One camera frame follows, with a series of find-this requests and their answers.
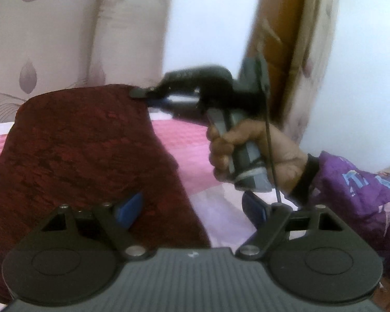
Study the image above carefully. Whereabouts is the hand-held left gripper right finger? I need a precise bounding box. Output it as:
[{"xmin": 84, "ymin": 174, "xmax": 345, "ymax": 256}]
[{"xmin": 236, "ymin": 191, "xmax": 342, "ymax": 261}]

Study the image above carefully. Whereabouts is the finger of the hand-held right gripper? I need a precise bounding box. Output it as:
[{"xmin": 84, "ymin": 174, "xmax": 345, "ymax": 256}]
[
  {"xmin": 129, "ymin": 66, "xmax": 233, "ymax": 100},
  {"xmin": 146, "ymin": 95, "xmax": 203, "ymax": 112}
]

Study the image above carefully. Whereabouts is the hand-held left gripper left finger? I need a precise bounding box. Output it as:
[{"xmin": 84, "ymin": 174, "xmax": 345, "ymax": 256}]
[{"xmin": 42, "ymin": 191, "xmax": 150, "ymax": 261}]

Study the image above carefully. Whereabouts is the dark red knitted garment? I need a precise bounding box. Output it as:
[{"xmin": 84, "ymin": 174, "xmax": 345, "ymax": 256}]
[{"xmin": 0, "ymin": 84, "xmax": 212, "ymax": 303}]

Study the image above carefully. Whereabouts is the person's right forearm purple sleeve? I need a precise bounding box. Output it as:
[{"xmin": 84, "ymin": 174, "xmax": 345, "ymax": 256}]
[{"xmin": 291, "ymin": 151, "xmax": 390, "ymax": 278}]

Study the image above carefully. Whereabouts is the person's right hand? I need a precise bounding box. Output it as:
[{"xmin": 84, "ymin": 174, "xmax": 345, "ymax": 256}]
[{"xmin": 207, "ymin": 120, "xmax": 309, "ymax": 199}]

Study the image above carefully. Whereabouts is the pink checked bedsheet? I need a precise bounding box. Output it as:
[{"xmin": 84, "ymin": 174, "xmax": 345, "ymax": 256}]
[{"xmin": 0, "ymin": 112, "xmax": 313, "ymax": 251}]

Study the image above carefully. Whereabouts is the floral beige pillow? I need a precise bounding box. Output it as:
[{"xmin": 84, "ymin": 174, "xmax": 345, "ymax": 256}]
[{"xmin": 86, "ymin": 0, "xmax": 171, "ymax": 88}]

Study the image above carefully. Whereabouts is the patterned beige curtain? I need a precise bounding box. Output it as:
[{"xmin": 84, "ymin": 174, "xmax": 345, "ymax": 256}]
[{"xmin": 0, "ymin": 0, "xmax": 101, "ymax": 124}]

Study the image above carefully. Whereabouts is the black cable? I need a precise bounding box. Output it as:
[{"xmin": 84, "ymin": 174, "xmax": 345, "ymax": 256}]
[{"xmin": 257, "ymin": 37, "xmax": 284, "ymax": 207}]

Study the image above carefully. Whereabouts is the brown wooden door frame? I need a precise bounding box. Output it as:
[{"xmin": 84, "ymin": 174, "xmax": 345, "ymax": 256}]
[{"xmin": 279, "ymin": 0, "xmax": 342, "ymax": 145}]

